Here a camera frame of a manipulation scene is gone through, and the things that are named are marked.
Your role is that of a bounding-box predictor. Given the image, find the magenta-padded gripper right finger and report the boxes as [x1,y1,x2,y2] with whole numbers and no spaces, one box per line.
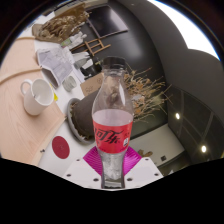
[123,145,164,190]

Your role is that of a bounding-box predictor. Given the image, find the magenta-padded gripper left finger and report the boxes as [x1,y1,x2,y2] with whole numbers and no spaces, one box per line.
[63,145,103,190]

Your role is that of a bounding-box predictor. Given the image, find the clear red-labelled drink bottle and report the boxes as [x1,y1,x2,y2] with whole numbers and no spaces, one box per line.
[91,56,135,190]

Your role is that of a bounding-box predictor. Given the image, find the wooden figure sculpture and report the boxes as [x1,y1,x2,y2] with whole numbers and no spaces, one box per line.
[138,149,154,158]

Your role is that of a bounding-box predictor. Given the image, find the flat round red coaster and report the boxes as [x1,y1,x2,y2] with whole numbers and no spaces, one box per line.
[51,135,71,160]

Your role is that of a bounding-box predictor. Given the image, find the dried plant in grey pot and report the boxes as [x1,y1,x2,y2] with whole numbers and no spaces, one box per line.
[70,66,173,141]

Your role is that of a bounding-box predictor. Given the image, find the grey plant saucer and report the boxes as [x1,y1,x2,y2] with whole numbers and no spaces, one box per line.
[66,97,96,145]

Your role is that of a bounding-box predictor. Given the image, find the beige plywood sheet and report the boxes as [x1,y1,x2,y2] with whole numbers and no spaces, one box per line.
[0,36,67,166]

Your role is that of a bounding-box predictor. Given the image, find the white mug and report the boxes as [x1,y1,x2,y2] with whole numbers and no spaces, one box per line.
[19,78,55,117]

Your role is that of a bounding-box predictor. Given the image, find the cardboard box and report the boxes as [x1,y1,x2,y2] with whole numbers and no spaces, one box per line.
[79,72,105,98]

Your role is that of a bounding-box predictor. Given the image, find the small white bowl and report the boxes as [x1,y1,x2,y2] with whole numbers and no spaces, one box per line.
[62,75,78,93]

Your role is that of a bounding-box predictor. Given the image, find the grey cone-shaped vessel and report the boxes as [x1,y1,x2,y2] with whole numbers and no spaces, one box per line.
[73,58,91,70]

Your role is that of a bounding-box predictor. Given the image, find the printed paper sheets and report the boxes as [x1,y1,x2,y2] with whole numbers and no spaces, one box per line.
[35,45,76,86]

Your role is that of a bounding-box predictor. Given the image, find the white chair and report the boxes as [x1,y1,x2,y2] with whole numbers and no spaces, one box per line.
[71,49,92,63]

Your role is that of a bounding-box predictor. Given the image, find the wooden easel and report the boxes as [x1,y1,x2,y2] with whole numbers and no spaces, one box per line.
[69,29,129,57]

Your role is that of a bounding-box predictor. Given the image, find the white bottle with green label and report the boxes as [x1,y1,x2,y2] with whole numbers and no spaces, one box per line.
[59,32,88,48]

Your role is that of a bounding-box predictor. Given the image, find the brown wood carving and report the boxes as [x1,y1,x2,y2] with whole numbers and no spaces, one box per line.
[32,4,90,44]

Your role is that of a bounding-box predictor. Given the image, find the long ceiling light strip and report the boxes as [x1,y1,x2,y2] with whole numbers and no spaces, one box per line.
[148,0,221,61]

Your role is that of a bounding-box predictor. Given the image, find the black wall screen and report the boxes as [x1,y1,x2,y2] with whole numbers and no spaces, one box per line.
[84,4,129,39]

